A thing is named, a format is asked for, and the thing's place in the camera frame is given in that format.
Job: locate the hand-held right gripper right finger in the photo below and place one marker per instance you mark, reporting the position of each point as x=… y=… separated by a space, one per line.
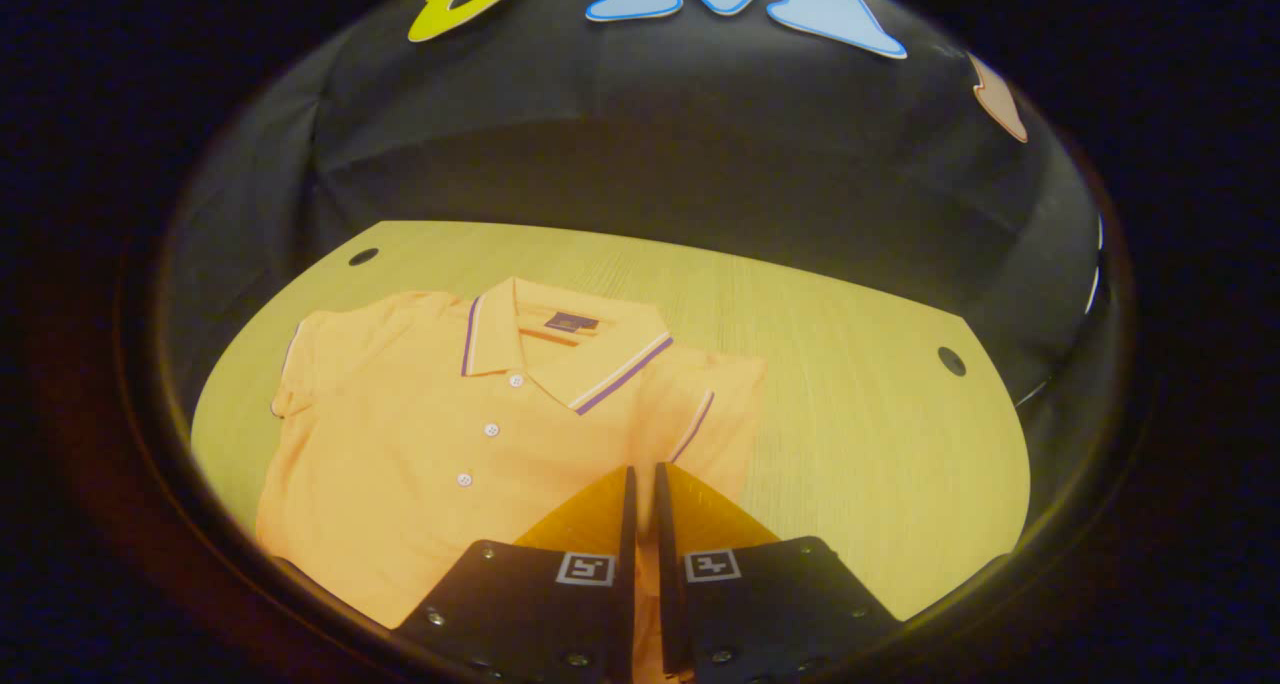
x=667 y=604

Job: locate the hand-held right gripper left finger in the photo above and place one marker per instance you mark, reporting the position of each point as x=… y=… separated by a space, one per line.
x=628 y=584

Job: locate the orange T-shirt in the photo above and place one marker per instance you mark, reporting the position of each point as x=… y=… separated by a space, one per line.
x=420 y=464

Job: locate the black backdrop cloth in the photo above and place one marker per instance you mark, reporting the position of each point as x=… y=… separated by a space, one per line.
x=650 y=154

